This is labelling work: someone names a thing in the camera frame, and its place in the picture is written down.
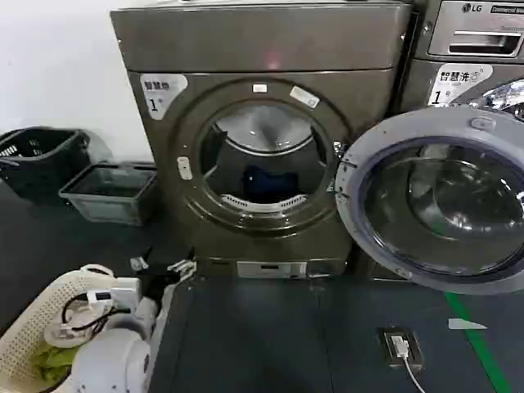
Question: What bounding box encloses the white floor tape piece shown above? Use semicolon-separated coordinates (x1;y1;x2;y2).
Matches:
447;317;489;331

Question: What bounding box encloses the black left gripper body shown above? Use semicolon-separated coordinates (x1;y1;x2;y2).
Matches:
140;265;178;303

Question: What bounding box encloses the dark blue cloth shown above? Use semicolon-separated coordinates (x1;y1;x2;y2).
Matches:
242;165;300;204

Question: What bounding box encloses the black floor socket box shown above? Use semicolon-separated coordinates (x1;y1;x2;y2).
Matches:
377;325;425;368

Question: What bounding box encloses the dark grey plastic basket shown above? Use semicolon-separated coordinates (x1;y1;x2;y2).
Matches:
58;162;159;228

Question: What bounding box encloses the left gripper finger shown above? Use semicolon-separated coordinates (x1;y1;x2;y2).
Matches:
166;250;197;283
129;247;153;271

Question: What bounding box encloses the white plug with cable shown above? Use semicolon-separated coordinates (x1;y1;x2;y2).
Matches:
390;332;431;393

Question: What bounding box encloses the grey dryer with open drum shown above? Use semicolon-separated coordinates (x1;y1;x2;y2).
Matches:
109;0;414;284

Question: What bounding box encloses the white perforated laundry basket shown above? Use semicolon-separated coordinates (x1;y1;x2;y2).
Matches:
0;264;178;393

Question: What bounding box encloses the green floor tape strip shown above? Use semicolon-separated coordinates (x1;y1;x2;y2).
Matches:
443;287;513;393

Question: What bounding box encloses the round glass dryer door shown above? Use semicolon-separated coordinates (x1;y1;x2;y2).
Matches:
334;106;524;295

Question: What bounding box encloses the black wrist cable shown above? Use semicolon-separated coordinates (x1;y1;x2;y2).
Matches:
61;291;124;333

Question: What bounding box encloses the green cloth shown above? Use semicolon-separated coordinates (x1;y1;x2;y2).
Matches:
29;340;82;384

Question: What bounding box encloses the black plastic laundry basket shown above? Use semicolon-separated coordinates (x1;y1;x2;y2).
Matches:
0;127;92;198

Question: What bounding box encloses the grey washer with steel drawer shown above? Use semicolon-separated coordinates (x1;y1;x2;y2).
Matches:
368;0;524;283

